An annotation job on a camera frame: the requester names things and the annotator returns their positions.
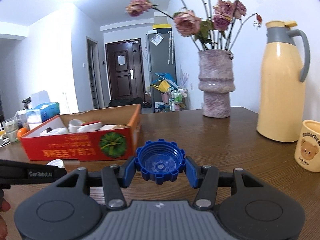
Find blue bottle cap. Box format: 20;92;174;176
135;139;186;185

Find beige cube gadget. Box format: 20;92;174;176
99;125;118;131

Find white pill bottle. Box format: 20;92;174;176
40;127;69;136

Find red white lint brush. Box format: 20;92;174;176
76;121;103;133

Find white tape roll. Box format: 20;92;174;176
68;119;84;133

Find person's hand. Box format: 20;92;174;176
0;190;10;240

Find orange fruit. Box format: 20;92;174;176
17;127;29;139

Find red cardboard pumpkin box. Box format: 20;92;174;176
21;104;141;161

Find clear drinking glass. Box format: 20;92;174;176
3;117;18;143

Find small white bottle cap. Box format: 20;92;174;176
47;159;65;168

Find clear food container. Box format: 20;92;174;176
15;109;27;128

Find blue tissue pack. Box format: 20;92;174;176
26;90;60;123

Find black bag on floor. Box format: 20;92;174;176
108;97;143;107

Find yellow thermos jug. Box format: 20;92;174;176
257;21;311;142

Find pink stone vase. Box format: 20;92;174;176
199;49;235;118

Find yellow bear mug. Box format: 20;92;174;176
295;120;320;173

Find dark brown door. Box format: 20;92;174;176
105;38;145;100

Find grey refrigerator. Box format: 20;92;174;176
145;31;178;108

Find dried pink roses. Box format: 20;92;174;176
125;0;264;52

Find yellow box on refrigerator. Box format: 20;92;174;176
152;24;171;29

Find wire storage rack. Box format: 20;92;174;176
168;87;188;112

